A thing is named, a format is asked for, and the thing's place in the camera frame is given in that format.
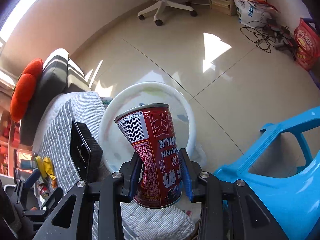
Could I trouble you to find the pink drink can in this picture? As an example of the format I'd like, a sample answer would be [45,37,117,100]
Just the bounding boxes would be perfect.
[37,183,50,200]

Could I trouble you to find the red snack bag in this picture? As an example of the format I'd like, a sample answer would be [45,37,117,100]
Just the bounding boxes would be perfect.
[293,18,319,71]

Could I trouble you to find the grey striped quilted cover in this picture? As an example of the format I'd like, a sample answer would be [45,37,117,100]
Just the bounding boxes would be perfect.
[33,92,195,239]

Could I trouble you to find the white plastic bag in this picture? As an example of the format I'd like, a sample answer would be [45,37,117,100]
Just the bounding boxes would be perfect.
[234,0,279,28]

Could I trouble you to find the blue plastic stool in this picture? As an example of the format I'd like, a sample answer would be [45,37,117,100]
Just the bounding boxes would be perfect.
[213,106,320,240]

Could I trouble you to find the red tomato cushion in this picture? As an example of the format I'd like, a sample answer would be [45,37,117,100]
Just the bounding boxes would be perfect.
[10,58,43,122]

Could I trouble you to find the black plastic tray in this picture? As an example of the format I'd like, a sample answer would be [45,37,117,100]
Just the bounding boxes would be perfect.
[70,120,103,183]

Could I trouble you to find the green yellow sponge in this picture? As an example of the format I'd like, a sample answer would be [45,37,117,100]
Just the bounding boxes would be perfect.
[34,156,48,179]

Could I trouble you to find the black seat cushion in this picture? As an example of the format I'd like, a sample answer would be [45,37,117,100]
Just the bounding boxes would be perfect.
[20,48,91,146]

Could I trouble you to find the black cable tangle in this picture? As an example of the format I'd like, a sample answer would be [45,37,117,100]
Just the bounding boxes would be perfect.
[240,17,298,61]

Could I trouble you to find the yellow snack wrapper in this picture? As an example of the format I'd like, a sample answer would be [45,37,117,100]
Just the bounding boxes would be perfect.
[43,157,57,188]

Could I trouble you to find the pink white bookshelf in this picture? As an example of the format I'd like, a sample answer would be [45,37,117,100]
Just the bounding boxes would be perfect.
[1,106,32,179]

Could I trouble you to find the red milk drink can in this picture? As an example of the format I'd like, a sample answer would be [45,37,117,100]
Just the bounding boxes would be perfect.
[114,103,182,208]

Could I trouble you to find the white patterned trash bin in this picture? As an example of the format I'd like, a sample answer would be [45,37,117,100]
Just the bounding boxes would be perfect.
[99,82,196,173]

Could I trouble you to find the white office chair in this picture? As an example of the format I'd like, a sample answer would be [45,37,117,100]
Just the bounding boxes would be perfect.
[137,0,197,27]

